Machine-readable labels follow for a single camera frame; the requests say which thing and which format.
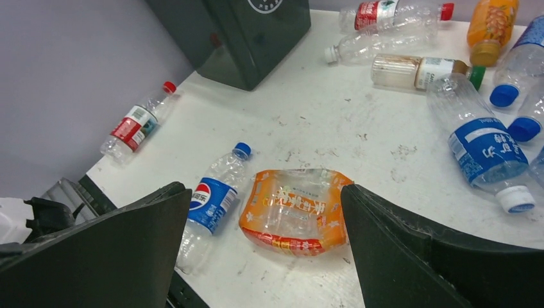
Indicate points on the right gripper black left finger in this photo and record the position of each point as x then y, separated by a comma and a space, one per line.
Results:
124, 258

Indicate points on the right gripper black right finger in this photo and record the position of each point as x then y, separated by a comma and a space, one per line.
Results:
406, 260

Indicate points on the small Pepsi bottle blue cap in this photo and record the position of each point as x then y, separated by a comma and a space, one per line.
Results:
212, 198

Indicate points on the crushed orange label bottle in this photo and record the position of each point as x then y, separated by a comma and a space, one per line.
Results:
296, 212

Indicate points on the red cap clear bottle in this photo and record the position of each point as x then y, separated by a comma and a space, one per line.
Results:
139, 123

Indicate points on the blue label bottle white cap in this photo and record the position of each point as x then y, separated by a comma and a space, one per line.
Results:
487, 155

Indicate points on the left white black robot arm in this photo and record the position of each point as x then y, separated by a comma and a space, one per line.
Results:
25, 220

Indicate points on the dark green plastic bin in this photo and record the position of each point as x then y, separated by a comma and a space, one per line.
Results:
237, 42

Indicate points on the brown stained bottle green cap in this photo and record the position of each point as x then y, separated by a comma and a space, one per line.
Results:
415, 72

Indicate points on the clear bottle white cap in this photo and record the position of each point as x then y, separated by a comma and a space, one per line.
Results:
400, 35

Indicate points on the blue label water bottle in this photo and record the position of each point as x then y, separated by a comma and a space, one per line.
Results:
521, 66

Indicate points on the red label bottle back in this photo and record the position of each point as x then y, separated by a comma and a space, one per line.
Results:
355, 17

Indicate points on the small orange juice bottle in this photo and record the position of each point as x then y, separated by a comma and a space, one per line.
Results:
490, 30

